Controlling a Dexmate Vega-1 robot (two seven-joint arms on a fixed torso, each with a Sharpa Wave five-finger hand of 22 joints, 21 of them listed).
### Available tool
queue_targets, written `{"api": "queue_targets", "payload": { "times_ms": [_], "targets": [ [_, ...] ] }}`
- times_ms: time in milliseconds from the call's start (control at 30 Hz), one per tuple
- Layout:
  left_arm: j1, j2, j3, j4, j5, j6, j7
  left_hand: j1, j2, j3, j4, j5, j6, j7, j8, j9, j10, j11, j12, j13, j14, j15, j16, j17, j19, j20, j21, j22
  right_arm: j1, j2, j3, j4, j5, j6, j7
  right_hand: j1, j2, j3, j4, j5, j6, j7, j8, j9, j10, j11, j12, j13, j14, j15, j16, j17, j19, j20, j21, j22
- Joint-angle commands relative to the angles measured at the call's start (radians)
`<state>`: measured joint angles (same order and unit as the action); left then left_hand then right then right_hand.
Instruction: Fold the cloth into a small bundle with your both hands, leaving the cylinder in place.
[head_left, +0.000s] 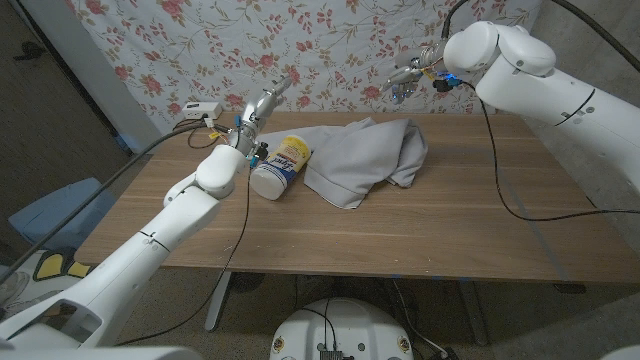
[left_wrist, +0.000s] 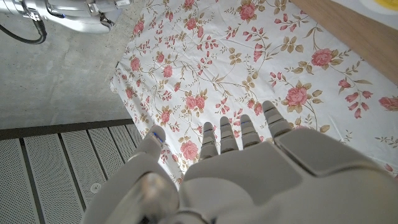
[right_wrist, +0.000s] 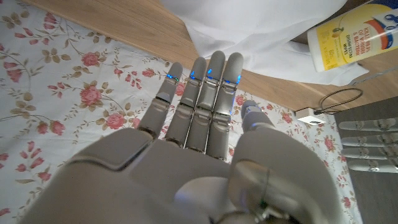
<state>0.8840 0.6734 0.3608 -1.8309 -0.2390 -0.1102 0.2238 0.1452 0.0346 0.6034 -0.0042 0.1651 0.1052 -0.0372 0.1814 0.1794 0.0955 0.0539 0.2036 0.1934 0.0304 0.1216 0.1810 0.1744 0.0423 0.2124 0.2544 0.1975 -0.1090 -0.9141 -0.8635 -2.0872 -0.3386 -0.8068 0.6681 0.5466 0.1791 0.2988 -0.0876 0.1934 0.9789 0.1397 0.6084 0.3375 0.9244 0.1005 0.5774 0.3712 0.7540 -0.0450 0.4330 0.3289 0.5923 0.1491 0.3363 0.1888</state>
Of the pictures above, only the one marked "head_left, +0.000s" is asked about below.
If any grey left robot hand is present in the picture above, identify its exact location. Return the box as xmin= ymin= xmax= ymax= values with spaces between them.
xmin=227 ymin=74 xmax=294 ymax=159

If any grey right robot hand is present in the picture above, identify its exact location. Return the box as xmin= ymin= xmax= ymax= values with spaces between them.
xmin=379 ymin=42 xmax=451 ymax=106

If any light grey sweatshirt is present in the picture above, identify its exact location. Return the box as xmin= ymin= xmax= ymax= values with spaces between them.
xmin=257 ymin=117 xmax=430 ymax=210

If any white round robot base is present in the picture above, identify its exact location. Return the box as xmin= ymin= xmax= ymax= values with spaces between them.
xmin=269 ymin=297 xmax=415 ymax=360

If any floral print backdrop cloth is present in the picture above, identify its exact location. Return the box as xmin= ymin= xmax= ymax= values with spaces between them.
xmin=64 ymin=0 xmax=544 ymax=139

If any yellow white wipes canister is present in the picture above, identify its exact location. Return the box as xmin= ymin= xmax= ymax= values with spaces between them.
xmin=248 ymin=134 xmax=312 ymax=202

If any white power adapter box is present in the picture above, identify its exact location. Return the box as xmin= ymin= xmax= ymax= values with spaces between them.
xmin=181 ymin=101 xmax=224 ymax=121

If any white table leg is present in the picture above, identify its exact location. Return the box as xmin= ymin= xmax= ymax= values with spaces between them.
xmin=204 ymin=271 xmax=234 ymax=332

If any grey table leg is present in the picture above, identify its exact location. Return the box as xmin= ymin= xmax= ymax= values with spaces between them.
xmin=457 ymin=278 xmax=489 ymax=346

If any yellow black floor pad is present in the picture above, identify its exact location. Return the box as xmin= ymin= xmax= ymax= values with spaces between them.
xmin=32 ymin=248 xmax=99 ymax=282

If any white robot chest rim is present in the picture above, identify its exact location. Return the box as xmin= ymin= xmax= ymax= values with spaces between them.
xmin=0 ymin=346 xmax=204 ymax=360

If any grey sneaker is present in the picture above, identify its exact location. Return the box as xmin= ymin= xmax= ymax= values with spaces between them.
xmin=0 ymin=272 xmax=31 ymax=306
xmin=0 ymin=289 xmax=59 ymax=324

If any thin black power strip cable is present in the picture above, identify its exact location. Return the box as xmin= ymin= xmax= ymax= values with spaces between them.
xmin=172 ymin=117 xmax=221 ymax=150

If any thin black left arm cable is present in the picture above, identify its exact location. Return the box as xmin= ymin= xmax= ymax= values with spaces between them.
xmin=117 ymin=167 xmax=254 ymax=347

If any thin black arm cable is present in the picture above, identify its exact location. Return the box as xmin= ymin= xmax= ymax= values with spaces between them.
xmin=462 ymin=82 xmax=640 ymax=222
xmin=117 ymin=167 xmax=254 ymax=347

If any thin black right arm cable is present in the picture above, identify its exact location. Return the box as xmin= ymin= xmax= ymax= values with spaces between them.
xmin=462 ymin=82 xmax=640 ymax=222

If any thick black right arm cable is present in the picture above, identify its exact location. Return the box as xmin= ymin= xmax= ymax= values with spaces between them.
xmin=439 ymin=0 xmax=640 ymax=71

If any black door handle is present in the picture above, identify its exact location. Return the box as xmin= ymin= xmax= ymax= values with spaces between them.
xmin=13 ymin=41 xmax=47 ymax=62

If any white floor cable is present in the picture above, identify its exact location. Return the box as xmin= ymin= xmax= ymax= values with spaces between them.
xmin=397 ymin=292 xmax=449 ymax=359

